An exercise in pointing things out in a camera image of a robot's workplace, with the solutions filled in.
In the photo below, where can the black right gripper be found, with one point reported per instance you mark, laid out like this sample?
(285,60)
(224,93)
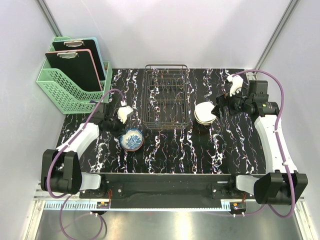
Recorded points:
(223,100)

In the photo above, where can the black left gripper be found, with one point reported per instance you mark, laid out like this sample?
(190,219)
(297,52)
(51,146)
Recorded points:
(121,130)

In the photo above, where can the blue white patterned bowl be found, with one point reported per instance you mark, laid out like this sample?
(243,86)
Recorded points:
(132,140)

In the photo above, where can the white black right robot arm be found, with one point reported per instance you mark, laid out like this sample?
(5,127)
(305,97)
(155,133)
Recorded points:
(282,184)

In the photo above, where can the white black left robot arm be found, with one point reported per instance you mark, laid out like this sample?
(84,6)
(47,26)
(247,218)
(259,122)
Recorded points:
(61,172)

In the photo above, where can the white top bowl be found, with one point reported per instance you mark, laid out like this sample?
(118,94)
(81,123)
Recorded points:
(203,110)

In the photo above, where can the black marble pattern mat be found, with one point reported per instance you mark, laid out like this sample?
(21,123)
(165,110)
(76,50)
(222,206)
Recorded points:
(229,145)

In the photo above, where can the green mesh file organizer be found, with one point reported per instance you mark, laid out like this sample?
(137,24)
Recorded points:
(67,96)

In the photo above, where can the black clipboard pink edge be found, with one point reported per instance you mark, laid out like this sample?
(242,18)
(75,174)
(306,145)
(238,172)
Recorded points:
(80,75)

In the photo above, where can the black clipboard blue edge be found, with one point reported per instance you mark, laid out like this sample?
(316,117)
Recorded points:
(88,53)

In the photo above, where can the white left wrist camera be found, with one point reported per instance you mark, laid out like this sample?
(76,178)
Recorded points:
(124,113)

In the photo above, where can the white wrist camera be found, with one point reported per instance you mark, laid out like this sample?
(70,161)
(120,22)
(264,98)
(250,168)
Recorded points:
(124,113)
(236,84)

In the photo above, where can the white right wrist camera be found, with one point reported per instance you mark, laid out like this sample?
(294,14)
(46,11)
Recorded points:
(236,84)

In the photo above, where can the dark wire dish rack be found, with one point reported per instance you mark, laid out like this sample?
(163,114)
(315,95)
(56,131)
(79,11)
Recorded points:
(165,104)

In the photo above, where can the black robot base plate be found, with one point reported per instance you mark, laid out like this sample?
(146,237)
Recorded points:
(148,191)

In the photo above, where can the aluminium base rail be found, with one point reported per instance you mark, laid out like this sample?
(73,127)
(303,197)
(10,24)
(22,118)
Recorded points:
(99,205)

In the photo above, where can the left aluminium frame post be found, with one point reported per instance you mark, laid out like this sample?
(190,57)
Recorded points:
(49,17)

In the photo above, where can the aluminium frame post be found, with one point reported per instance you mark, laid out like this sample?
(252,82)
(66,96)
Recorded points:
(277,32)
(49,17)

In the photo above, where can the right aluminium frame post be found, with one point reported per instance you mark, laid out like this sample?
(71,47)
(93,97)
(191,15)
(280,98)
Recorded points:
(277,32)

